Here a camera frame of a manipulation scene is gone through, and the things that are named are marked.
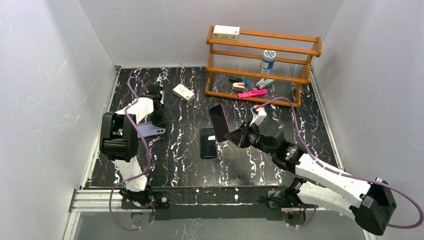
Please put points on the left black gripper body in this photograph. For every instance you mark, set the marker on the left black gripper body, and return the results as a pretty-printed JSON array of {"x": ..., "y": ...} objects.
[{"x": 157, "y": 110}]

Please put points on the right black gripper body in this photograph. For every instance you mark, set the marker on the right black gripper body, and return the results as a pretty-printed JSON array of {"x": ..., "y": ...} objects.
[{"x": 244, "y": 135}]

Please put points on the pink-edged dark smartphone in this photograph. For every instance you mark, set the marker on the pink-edged dark smartphone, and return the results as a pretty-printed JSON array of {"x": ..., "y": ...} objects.
[{"x": 219, "y": 122}]

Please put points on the black phone case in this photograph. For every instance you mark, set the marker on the black phone case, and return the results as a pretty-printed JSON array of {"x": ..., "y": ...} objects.
[{"x": 201, "y": 145}]

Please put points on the white smartphone dark screen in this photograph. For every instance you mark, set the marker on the white smartphone dark screen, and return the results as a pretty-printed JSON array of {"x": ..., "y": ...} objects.
[{"x": 208, "y": 143}]

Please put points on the lavender smartphone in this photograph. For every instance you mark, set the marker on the lavender smartphone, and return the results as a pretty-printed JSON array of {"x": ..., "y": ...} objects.
[{"x": 147, "y": 129}]

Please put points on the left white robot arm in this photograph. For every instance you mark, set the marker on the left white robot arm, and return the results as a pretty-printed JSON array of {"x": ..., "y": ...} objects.
[{"x": 119, "y": 141}]

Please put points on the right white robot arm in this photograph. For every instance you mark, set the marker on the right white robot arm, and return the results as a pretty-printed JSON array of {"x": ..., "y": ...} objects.
[{"x": 370, "y": 204}]

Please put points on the white red small box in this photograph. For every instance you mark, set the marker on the white red small box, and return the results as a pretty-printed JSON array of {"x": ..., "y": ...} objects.
[{"x": 184, "y": 93}]

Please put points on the beige small stapler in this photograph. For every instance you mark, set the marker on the beige small stapler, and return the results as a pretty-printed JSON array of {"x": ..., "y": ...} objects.
[{"x": 238, "y": 86}]

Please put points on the pink highlighter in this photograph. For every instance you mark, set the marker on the pink highlighter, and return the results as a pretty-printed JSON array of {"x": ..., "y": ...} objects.
[{"x": 252, "y": 94}]

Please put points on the black teal marker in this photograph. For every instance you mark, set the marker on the black teal marker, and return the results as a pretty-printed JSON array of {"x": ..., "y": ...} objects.
[{"x": 238, "y": 80}]

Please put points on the white teal stapler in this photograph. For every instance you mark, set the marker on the white teal stapler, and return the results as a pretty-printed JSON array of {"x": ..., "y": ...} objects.
[{"x": 264, "y": 83}]

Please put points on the orange wooden shelf rack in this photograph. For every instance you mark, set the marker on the orange wooden shelf rack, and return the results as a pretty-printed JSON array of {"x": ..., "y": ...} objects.
[{"x": 255, "y": 60}]

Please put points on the blue white round jar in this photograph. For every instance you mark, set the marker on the blue white round jar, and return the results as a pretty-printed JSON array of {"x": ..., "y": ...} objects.
[{"x": 268, "y": 59}]

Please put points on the white box on shelf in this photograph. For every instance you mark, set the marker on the white box on shelf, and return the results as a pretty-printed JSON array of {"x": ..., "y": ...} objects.
[{"x": 224, "y": 32}]

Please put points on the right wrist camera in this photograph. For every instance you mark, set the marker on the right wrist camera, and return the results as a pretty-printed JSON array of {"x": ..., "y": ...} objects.
[{"x": 258, "y": 115}]

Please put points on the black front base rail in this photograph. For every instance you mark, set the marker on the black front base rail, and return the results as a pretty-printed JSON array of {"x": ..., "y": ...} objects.
[{"x": 240, "y": 202}]

